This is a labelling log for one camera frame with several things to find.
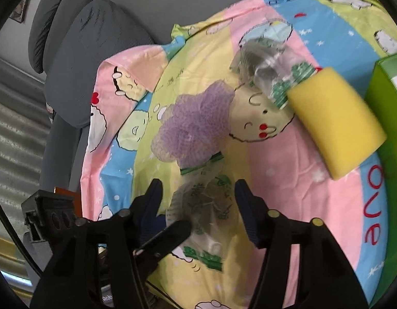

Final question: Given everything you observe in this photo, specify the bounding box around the colourful cartoon bed sheet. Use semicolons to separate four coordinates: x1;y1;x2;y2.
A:
81;0;397;308

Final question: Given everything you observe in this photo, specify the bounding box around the purple mesh bath pouf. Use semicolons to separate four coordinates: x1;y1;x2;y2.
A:
151;80;235;169

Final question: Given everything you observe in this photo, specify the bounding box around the yellow sponge block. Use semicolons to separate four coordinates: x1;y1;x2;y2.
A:
287;68;387;180

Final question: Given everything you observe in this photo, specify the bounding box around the green box with white interior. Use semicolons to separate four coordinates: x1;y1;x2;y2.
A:
364;53;397;308

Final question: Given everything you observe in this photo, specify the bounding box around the lower framed ink painting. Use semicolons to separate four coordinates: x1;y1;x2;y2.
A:
9;0;30;24

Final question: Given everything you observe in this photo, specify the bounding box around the clear bag with green print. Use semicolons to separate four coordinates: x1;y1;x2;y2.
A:
166;152;238;271

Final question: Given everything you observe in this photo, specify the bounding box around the grey sofa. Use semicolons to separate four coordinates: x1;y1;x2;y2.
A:
27;0;347;226

